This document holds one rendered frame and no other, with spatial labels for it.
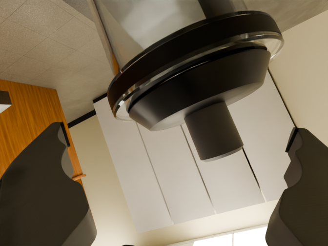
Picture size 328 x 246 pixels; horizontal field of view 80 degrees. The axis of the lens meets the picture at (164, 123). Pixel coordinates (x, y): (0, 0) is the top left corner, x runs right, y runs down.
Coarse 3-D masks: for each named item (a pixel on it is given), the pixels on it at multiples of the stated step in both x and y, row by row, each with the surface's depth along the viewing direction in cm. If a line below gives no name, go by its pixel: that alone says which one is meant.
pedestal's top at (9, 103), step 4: (0, 92) 51; (4, 92) 51; (8, 92) 52; (0, 96) 50; (4, 96) 51; (8, 96) 52; (0, 100) 50; (4, 100) 51; (8, 100) 52; (0, 104) 50; (4, 104) 50; (8, 104) 51; (0, 108) 52; (4, 108) 52; (0, 112) 53
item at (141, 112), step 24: (192, 72) 8; (216, 72) 9; (240, 72) 9; (264, 72) 10; (144, 96) 9; (168, 96) 9; (192, 96) 9; (216, 96) 9; (240, 96) 12; (144, 120) 11; (168, 120) 11; (192, 120) 12; (216, 120) 11; (216, 144) 11; (240, 144) 11
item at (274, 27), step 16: (240, 16) 8; (256, 16) 8; (192, 32) 8; (208, 32) 8; (224, 32) 8; (240, 32) 8; (160, 48) 8; (176, 48) 8; (192, 48) 8; (144, 64) 8; (160, 64) 8; (128, 80) 9; (112, 96) 10; (112, 112) 12
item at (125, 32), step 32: (96, 0) 11; (128, 0) 9; (160, 0) 9; (192, 0) 9; (224, 0) 9; (128, 32) 10; (160, 32) 9; (256, 32) 8; (128, 64) 9; (192, 64) 8; (128, 96) 9
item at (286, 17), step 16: (64, 0) 29; (80, 0) 30; (256, 0) 47; (272, 0) 50; (288, 0) 53; (304, 0) 57; (320, 0) 61; (272, 16) 59; (288, 16) 63; (304, 16) 68
